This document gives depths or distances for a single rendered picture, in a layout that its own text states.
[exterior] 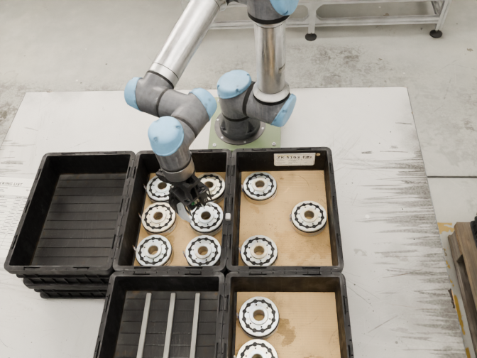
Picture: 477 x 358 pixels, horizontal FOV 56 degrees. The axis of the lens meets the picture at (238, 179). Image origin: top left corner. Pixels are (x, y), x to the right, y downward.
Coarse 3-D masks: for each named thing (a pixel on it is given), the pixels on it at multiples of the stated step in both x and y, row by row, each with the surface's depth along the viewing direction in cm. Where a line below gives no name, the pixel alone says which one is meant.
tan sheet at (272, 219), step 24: (288, 192) 137; (312, 192) 136; (240, 216) 134; (264, 216) 133; (288, 216) 132; (240, 240) 129; (288, 240) 128; (312, 240) 127; (240, 264) 125; (288, 264) 124; (312, 264) 123
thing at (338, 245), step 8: (232, 152) 135; (240, 152) 135; (248, 152) 135; (256, 152) 135; (264, 152) 135; (272, 152) 135; (280, 152) 134; (328, 152) 132; (232, 160) 133; (328, 160) 131; (232, 168) 132; (328, 168) 130; (232, 176) 130; (232, 184) 128; (232, 192) 127; (232, 200) 127; (336, 200) 123; (232, 208) 125; (336, 208) 121; (232, 216) 122; (336, 216) 120; (232, 224) 121; (336, 224) 118; (232, 232) 119; (336, 232) 117; (232, 240) 118; (336, 240) 116; (232, 248) 117; (336, 248) 115
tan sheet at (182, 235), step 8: (152, 176) 145; (224, 176) 142; (144, 208) 138; (184, 224) 133; (144, 232) 133; (176, 232) 132; (184, 232) 132; (192, 232) 132; (176, 240) 131; (184, 240) 130; (176, 248) 129; (184, 248) 129; (176, 256) 128; (184, 256) 127; (136, 264) 127; (176, 264) 126; (184, 264) 126
